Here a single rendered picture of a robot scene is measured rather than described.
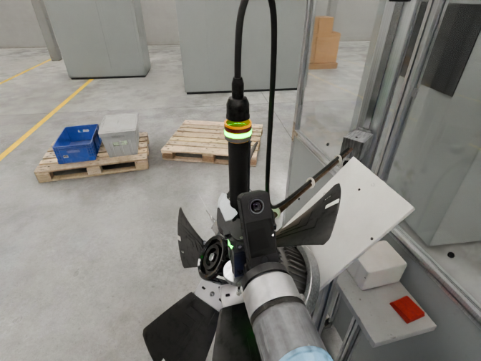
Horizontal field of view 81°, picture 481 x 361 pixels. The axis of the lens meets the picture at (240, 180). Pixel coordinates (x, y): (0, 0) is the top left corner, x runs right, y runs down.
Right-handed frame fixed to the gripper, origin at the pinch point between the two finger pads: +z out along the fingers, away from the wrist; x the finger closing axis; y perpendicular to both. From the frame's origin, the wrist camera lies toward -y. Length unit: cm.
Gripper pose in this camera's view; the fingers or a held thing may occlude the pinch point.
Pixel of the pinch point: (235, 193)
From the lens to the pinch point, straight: 55.4
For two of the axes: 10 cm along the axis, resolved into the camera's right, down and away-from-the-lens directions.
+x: 9.7, -1.4, 1.9
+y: 0.1, 8.2, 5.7
